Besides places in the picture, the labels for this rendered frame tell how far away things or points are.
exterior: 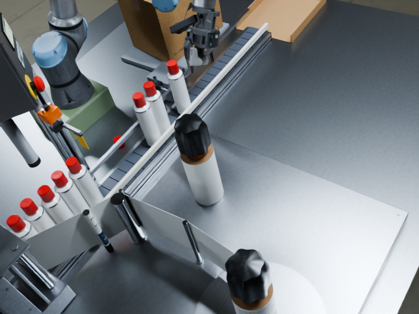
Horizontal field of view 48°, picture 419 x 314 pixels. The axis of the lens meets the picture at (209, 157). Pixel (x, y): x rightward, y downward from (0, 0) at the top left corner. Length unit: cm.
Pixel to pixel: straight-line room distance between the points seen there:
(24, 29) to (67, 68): 265
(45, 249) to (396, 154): 102
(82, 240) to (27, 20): 329
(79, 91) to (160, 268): 73
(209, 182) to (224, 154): 22
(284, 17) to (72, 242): 126
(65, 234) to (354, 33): 129
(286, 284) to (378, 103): 73
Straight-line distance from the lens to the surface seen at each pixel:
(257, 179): 137
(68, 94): 170
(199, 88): 169
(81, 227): 125
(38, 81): 115
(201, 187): 127
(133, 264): 130
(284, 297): 117
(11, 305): 118
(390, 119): 160
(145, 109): 142
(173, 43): 184
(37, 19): 436
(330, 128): 156
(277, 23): 202
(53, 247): 128
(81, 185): 134
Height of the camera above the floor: 197
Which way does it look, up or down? 48 degrees down
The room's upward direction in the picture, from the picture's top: 15 degrees counter-clockwise
